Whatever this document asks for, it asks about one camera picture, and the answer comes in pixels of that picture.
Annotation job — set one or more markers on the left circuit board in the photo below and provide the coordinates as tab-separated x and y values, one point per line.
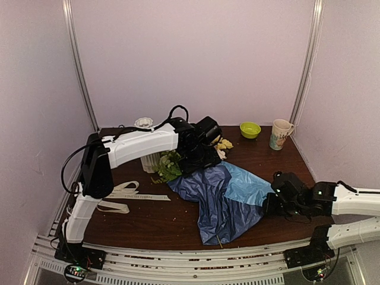
75	274

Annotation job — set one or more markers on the beige printed ribbon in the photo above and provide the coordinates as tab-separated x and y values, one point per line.
126	191

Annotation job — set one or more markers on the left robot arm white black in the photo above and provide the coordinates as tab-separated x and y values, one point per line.
101	155

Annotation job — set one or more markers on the floral ceramic mug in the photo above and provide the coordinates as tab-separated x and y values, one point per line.
281	130

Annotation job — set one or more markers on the white green leafy flower bunch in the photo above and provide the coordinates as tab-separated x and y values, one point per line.
168	167

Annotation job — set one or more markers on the yellow flower bunch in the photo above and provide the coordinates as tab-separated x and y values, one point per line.
222	146

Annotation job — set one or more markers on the white ribbed ceramic vase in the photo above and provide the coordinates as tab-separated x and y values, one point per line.
150	161

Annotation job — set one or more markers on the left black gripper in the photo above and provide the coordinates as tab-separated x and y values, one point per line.
212	158

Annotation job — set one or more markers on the dark blue wrapping paper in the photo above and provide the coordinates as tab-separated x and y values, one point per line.
221	220

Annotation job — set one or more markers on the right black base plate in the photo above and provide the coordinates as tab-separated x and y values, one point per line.
306	255

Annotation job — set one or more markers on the light blue wrapping paper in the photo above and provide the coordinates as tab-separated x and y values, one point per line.
246	187

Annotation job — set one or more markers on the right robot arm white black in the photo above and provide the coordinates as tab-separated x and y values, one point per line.
338	198

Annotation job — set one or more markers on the circuit board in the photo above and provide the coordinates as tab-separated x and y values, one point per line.
75	274
316	274

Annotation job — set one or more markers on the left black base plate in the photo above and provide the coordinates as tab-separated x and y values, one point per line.
84	257

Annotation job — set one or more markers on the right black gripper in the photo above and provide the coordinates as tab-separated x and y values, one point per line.
271	206

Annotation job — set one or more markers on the right circuit board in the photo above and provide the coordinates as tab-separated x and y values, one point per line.
316	274

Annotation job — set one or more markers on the right aluminium corner post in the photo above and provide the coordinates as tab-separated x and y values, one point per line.
311	52

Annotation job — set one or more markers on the green plastic bowl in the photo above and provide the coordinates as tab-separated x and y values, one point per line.
250	130

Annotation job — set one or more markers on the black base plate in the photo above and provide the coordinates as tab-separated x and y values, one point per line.
84	257
306	255

